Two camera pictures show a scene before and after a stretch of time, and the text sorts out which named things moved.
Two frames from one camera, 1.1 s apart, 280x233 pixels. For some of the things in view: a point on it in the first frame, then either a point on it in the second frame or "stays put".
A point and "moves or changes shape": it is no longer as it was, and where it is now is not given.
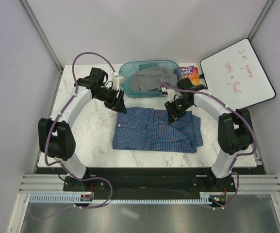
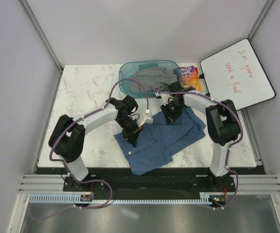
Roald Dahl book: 189,72 stays put
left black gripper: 117,104 -> 132,139
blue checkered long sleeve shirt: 147,129 moves or changes shape
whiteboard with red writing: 236,76 stays put
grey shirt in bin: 146,78 stays put
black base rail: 148,181 stays put
